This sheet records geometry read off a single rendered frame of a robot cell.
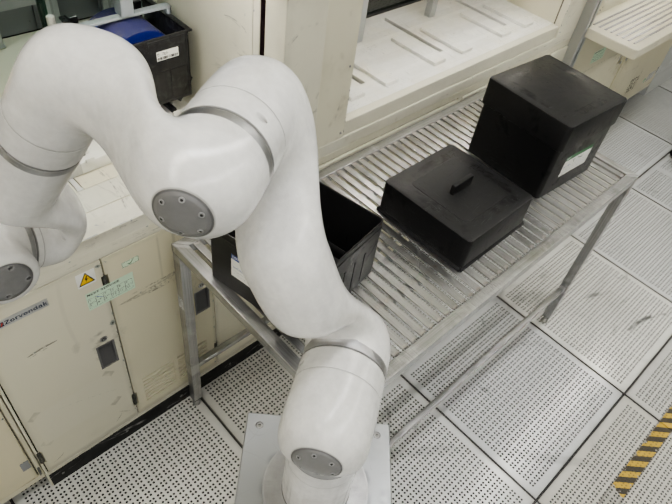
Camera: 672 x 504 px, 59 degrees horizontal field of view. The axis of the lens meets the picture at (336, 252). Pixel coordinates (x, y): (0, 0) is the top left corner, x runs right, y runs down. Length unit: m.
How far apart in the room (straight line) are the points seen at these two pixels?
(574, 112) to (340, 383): 1.19
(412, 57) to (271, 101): 1.57
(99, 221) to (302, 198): 0.85
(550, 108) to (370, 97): 0.52
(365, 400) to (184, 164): 0.41
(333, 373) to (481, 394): 1.53
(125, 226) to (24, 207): 0.68
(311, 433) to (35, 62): 0.48
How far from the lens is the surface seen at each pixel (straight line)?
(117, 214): 1.42
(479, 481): 2.10
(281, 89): 0.58
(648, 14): 3.07
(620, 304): 2.80
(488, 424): 2.20
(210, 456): 2.01
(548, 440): 2.26
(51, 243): 0.91
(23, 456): 1.84
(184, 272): 1.54
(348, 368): 0.77
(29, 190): 0.71
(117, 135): 0.54
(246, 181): 0.49
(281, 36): 1.34
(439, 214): 1.50
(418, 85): 1.96
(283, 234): 0.61
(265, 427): 1.19
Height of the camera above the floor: 1.82
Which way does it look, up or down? 46 degrees down
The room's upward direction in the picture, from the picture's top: 10 degrees clockwise
